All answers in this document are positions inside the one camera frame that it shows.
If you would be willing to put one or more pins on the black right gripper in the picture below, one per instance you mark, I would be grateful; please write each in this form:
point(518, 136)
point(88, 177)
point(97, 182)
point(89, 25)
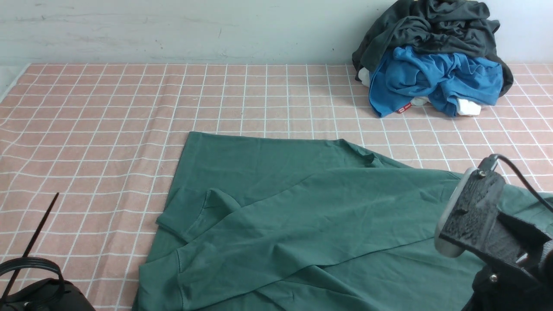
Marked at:
point(514, 285)

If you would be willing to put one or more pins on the green long-sleeve top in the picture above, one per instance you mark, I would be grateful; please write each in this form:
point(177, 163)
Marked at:
point(254, 224)

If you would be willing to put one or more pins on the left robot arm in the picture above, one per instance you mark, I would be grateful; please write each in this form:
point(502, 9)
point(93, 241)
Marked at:
point(48, 295)

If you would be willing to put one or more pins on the blue crumpled garment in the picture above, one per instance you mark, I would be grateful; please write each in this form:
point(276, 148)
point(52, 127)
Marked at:
point(404, 74)

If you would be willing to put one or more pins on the dark grey crumpled garment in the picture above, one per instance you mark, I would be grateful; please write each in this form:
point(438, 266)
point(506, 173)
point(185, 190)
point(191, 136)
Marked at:
point(433, 27)

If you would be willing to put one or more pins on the pink grid tablecloth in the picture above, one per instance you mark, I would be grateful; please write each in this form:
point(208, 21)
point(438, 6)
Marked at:
point(107, 137)

